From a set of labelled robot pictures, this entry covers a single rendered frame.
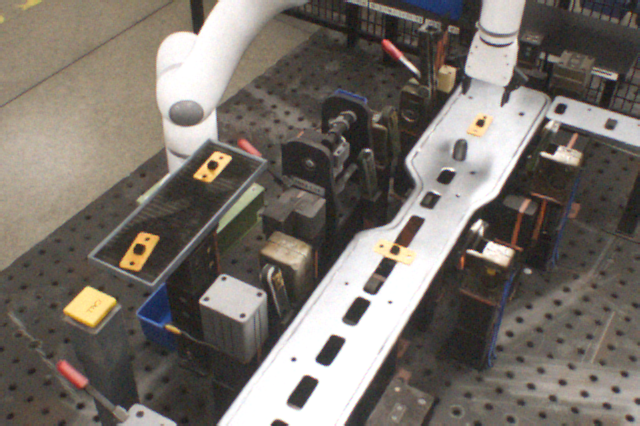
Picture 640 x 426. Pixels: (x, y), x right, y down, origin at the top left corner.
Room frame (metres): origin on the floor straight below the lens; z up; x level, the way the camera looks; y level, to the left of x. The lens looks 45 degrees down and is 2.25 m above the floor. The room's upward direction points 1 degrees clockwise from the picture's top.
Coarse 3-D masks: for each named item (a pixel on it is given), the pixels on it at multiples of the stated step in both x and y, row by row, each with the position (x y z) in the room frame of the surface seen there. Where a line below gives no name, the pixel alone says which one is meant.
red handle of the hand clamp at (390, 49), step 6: (384, 42) 1.68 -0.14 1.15; (384, 48) 1.67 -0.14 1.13; (390, 48) 1.67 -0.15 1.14; (396, 48) 1.67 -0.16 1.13; (390, 54) 1.66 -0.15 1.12; (396, 54) 1.66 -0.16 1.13; (396, 60) 1.65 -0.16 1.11; (402, 60) 1.65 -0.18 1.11; (402, 66) 1.65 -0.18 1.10; (408, 66) 1.64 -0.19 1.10; (408, 72) 1.64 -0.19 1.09; (414, 72) 1.64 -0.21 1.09; (420, 84) 1.63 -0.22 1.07
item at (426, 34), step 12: (432, 24) 1.64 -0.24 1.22; (420, 36) 1.62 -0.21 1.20; (432, 36) 1.62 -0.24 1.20; (420, 48) 1.62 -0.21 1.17; (432, 48) 1.64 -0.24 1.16; (420, 60) 1.62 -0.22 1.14; (432, 60) 1.63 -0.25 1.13; (420, 72) 1.62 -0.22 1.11; (432, 72) 1.63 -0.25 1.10; (432, 84) 1.63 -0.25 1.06
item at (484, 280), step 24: (480, 240) 1.15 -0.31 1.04; (480, 264) 1.10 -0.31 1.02; (504, 264) 1.08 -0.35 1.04; (480, 288) 1.09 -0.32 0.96; (504, 288) 1.09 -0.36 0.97; (480, 312) 1.09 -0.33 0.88; (456, 336) 1.11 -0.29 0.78; (480, 336) 1.09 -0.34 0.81; (456, 360) 1.10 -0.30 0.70; (480, 360) 1.08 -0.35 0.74
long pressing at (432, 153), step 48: (480, 96) 1.67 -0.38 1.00; (528, 96) 1.67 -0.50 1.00; (432, 144) 1.49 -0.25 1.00; (480, 144) 1.49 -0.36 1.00; (480, 192) 1.33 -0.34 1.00; (432, 240) 1.18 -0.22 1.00; (336, 288) 1.05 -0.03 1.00; (384, 288) 1.05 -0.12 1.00; (288, 336) 0.93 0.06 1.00; (384, 336) 0.94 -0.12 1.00; (288, 384) 0.83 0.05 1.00; (336, 384) 0.83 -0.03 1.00
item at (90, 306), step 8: (88, 288) 0.91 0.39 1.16; (80, 296) 0.89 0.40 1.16; (88, 296) 0.89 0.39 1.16; (96, 296) 0.89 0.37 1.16; (104, 296) 0.89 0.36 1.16; (72, 304) 0.87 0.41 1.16; (80, 304) 0.87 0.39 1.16; (88, 304) 0.87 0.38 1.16; (96, 304) 0.87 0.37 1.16; (104, 304) 0.87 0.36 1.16; (112, 304) 0.88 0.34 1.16; (72, 312) 0.86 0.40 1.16; (80, 312) 0.86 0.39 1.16; (88, 312) 0.86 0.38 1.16; (96, 312) 0.86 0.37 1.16; (104, 312) 0.86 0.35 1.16; (80, 320) 0.84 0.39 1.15; (88, 320) 0.84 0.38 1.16; (96, 320) 0.84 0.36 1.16
